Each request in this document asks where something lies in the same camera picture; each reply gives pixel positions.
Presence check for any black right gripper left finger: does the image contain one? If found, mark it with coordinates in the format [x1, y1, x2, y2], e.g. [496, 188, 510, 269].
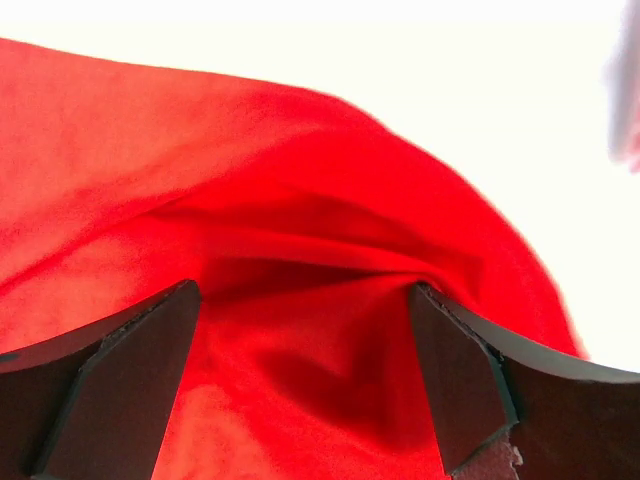
[1, 280, 201, 480]

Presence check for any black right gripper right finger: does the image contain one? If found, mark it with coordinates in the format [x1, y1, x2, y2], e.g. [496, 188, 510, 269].
[409, 284, 639, 479]

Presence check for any red t shirt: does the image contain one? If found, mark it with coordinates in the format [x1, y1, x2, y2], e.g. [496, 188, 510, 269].
[1, 40, 579, 479]

